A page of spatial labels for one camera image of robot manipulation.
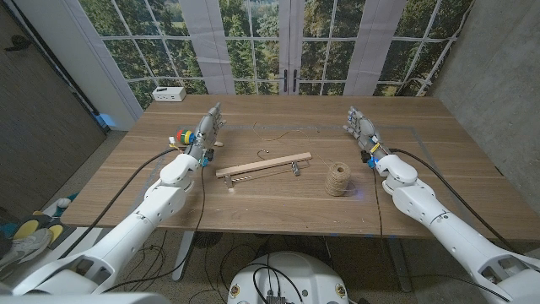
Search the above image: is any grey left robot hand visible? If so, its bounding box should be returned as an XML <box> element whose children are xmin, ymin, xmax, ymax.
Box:
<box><xmin>192</xmin><ymin>102</ymin><xmax>228</xmax><ymax>150</ymax></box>

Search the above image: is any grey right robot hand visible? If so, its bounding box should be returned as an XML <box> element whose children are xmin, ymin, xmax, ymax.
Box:
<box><xmin>342</xmin><ymin>106</ymin><xmax>383</xmax><ymax>155</ymax></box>

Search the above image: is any jute twine spool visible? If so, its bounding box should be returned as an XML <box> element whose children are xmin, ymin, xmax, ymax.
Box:
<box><xmin>323</xmin><ymin>161</ymin><xmax>353</xmax><ymax>198</ymax></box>

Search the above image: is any wooden slat hanger with clips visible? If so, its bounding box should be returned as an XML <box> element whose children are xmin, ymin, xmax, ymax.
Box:
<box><xmin>214</xmin><ymin>149</ymin><xmax>314</xmax><ymax>194</ymax></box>

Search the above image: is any colourful striped wooden maraca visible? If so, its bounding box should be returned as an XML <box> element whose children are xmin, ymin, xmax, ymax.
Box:
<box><xmin>175</xmin><ymin>128</ymin><xmax>225</xmax><ymax>148</ymax></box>

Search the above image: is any white power strip box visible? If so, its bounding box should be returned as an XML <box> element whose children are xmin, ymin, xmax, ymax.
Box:
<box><xmin>152</xmin><ymin>86</ymin><xmax>187</xmax><ymax>103</ymax></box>

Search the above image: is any printed forest window backdrop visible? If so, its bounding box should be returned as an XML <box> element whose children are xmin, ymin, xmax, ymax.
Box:
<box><xmin>78</xmin><ymin>0</ymin><xmax>476</xmax><ymax>111</ymax></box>

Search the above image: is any black round ribbed foot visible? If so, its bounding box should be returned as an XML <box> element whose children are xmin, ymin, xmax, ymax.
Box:
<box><xmin>192</xmin><ymin>231</ymin><xmax>224</xmax><ymax>249</ymax></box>

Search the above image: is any white table leg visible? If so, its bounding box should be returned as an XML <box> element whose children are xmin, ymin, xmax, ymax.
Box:
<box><xmin>171</xmin><ymin>231</ymin><xmax>196</xmax><ymax>283</ymax></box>

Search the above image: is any grey table leg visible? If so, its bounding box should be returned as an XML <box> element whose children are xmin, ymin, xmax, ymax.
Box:
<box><xmin>387</xmin><ymin>238</ymin><xmax>413</xmax><ymax>293</ymax></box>

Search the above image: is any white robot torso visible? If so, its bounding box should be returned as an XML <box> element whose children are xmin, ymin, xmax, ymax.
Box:
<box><xmin>226</xmin><ymin>251</ymin><xmax>350</xmax><ymax>304</ymax></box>

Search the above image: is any white and teal object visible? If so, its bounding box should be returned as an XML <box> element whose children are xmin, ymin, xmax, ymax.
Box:
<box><xmin>53</xmin><ymin>193</ymin><xmax>80</xmax><ymax>211</ymax></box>

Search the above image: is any black shoe with yellow insole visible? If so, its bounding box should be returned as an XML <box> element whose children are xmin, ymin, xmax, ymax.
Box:
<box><xmin>44</xmin><ymin>223</ymin><xmax>65</xmax><ymax>245</ymax></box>
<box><xmin>12</xmin><ymin>218</ymin><xmax>41</xmax><ymax>242</ymax></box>

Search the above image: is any grey sneaker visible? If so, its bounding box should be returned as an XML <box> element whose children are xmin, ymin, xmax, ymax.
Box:
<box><xmin>0</xmin><ymin>227</ymin><xmax>54</xmax><ymax>271</ymax></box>

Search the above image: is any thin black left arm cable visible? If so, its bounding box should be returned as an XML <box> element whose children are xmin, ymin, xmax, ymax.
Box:
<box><xmin>103</xmin><ymin>166</ymin><xmax>207</xmax><ymax>293</ymax></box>

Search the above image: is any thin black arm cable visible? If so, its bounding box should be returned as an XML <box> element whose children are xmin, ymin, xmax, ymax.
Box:
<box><xmin>103</xmin><ymin>166</ymin><xmax>207</xmax><ymax>293</ymax></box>
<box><xmin>372</xmin><ymin>167</ymin><xmax>384</xmax><ymax>238</ymax></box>

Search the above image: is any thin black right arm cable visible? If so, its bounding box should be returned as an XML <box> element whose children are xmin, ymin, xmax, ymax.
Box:
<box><xmin>372</xmin><ymin>167</ymin><xmax>384</xmax><ymax>238</ymax></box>

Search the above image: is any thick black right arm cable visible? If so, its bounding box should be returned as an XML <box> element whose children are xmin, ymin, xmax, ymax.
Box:
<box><xmin>388</xmin><ymin>147</ymin><xmax>515</xmax><ymax>253</ymax></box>

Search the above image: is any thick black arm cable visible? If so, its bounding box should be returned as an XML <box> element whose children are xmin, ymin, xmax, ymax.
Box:
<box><xmin>388</xmin><ymin>147</ymin><xmax>515</xmax><ymax>253</ymax></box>
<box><xmin>58</xmin><ymin>146</ymin><xmax>181</xmax><ymax>259</ymax></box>

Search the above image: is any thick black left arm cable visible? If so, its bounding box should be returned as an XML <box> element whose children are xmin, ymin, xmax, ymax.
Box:
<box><xmin>58</xmin><ymin>146</ymin><xmax>181</xmax><ymax>259</ymax></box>

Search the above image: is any black floor cable tangle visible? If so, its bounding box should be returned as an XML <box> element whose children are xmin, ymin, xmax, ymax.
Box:
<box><xmin>126</xmin><ymin>230</ymin><xmax>170</xmax><ymax>292</ymax></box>

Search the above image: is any black torso cable loop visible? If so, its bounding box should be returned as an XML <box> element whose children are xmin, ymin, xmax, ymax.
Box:
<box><xmin>251</xmin><ymin>263</ymin><xmax>305</xmax><ymax>304</ymax></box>

